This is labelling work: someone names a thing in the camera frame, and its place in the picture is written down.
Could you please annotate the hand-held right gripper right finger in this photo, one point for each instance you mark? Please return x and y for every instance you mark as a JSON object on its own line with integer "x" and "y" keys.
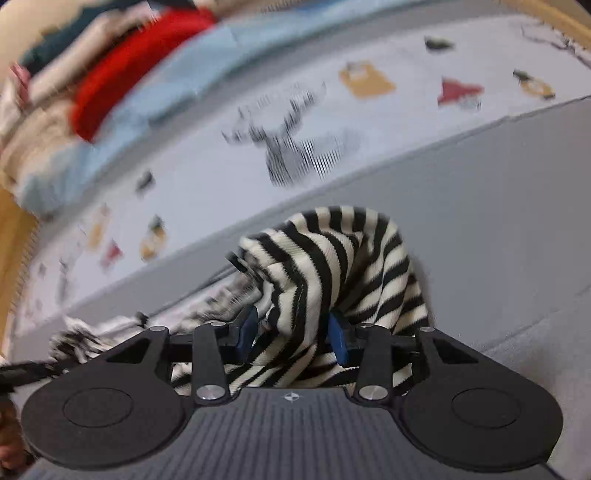
{"x": 337, "y": 340}

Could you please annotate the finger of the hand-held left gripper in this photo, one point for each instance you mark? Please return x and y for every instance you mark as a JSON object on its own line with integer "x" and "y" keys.
{"x": 27, "y": 373}

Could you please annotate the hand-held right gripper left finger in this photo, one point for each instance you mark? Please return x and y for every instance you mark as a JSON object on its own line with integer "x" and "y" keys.
{"x": 247, "y": 331}

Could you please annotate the black white striped hooded top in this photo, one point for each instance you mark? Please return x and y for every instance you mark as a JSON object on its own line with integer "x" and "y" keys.
{"x": 332, "y": 267}

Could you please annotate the person's left hand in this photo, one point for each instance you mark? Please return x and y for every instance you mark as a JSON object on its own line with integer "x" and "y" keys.
{"x": 7, "y": 429}

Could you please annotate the light blue sheet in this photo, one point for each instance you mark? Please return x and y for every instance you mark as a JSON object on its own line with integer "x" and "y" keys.
{"x": 184, "y": 92}

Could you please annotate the red folded blanket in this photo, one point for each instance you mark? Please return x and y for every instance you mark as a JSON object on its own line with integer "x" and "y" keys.
{"x": 138, "y": 64}

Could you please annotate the white pink folded cloth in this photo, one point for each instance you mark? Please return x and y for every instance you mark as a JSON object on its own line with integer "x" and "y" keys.
{"x": 21, "y": 76}

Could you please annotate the white folded quilt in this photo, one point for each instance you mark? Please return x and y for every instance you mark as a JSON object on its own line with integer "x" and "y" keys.
{"x": 78, "y": 60}

